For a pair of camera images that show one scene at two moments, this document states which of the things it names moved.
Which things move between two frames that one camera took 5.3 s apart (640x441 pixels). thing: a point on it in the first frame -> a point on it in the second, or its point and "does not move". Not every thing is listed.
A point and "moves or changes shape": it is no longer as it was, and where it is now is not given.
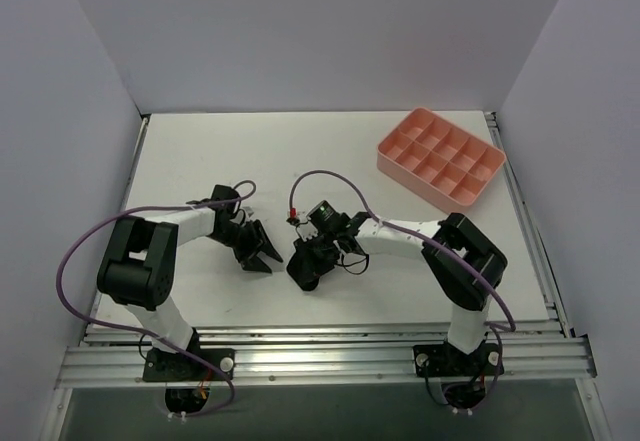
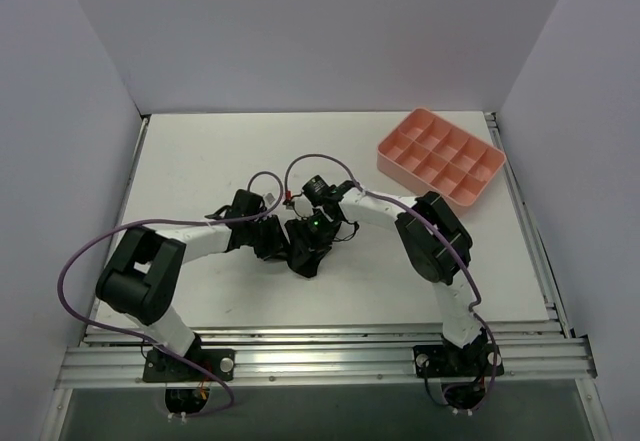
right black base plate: x=445 y=361 does not move
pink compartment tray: x=438 y=159 does not move
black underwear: x=313 y=258 moves or changes shape
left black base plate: x=163 y=366 does not move
